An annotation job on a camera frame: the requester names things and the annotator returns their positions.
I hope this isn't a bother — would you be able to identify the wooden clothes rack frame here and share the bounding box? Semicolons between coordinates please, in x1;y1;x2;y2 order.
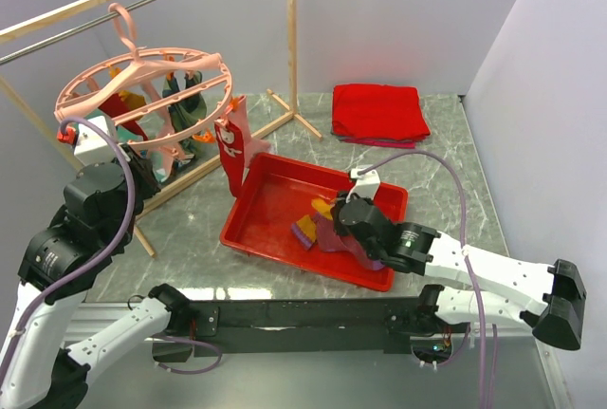
0;0;325;258

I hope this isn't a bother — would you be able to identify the folded red cloth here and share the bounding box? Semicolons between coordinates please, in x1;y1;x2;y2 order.
331;84;431;147

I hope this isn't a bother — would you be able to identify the teal patterned sock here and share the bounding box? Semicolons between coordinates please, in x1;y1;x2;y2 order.
116;126;140;142

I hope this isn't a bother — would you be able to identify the red cat pattern sock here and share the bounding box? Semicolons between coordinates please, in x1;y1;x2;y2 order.
214;118;246;197

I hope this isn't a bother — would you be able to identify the metal hanging rod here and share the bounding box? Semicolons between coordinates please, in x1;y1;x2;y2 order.
1;0;158;65

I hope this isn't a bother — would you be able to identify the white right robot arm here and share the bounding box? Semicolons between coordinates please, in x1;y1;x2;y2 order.
331;196;587;351

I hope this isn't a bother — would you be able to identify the red sock on hanger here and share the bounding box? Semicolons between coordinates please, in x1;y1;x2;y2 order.
99;93;148;140

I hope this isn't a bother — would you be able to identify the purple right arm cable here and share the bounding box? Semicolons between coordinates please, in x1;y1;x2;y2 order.
359;150;499;409

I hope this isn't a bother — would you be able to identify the pink round clip hanger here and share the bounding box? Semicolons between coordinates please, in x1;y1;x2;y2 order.
54;3;233;177

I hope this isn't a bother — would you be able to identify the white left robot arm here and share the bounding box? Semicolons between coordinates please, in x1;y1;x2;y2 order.
1;147;192;408

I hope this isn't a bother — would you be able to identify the red plastic tray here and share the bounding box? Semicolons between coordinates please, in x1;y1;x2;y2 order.
220;153;395;292

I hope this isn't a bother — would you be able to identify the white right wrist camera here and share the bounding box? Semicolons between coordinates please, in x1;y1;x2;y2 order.
346;165;380;202

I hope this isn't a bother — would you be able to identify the dark green camouflage sock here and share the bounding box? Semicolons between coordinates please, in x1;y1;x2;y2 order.
162;73;207;158

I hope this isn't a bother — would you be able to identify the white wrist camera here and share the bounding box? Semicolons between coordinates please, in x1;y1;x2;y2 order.
346;165;380;202
56;115;118;166

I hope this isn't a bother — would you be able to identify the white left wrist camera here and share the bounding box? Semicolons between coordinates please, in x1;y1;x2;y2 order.
56;115;118;166

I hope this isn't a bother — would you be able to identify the pink ribbed sock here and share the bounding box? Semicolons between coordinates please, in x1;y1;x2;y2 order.
228;95;271;169

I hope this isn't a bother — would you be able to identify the purple maroon sock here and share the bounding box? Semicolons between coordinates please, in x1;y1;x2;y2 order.
290;214;317;251
311;198;384;271

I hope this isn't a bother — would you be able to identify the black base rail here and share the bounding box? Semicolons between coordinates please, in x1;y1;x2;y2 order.
163;297;466;354

